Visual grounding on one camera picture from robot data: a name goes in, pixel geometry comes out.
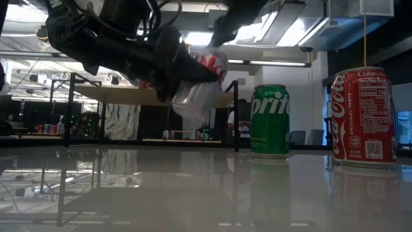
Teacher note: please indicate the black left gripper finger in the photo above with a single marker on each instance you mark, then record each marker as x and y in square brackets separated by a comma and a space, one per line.
[196, 73]

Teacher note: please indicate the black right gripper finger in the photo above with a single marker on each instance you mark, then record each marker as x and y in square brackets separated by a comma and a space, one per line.
[238, 19]

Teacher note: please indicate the silver Diet Coke can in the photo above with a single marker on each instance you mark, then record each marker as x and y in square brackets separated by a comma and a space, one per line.
[196, 100]

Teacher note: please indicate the green Sprite can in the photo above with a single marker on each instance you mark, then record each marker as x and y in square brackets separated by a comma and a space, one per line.
[270, 129]

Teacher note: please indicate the red Coca-Cola original taste can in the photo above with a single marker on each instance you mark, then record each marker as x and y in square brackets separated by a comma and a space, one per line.
[363, 122]

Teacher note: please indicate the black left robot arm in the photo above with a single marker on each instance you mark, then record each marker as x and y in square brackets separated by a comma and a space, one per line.
[103, 42]

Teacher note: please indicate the bright ceiling light panel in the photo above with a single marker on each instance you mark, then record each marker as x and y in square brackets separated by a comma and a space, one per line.
[199, 38]

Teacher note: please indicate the small black ceiling fixture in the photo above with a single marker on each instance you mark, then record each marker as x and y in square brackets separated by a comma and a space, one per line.
[115, 80]

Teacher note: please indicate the long black linear light fixture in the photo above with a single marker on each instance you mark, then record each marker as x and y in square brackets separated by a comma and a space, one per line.
[277, 63]

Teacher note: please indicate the small green machine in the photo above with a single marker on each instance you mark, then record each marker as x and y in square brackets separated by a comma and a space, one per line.
[205, 132]

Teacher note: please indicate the light wooden workbench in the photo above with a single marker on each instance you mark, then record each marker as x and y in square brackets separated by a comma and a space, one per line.
[180, 141]

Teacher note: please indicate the white patterned curtain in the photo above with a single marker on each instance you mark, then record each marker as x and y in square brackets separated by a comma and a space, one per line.
[124, 122]

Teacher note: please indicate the white hanging box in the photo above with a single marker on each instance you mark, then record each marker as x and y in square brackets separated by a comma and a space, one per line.
[373, 8]

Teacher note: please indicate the gray bin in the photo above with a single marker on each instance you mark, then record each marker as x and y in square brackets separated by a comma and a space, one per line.
[317, 138]

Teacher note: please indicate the blue lit monitor screen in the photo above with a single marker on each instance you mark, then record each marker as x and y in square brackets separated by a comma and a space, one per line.
[405, 124]

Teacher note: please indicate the wooden shelf with black frame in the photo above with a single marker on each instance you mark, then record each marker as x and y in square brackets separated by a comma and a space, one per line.
[128, 96]

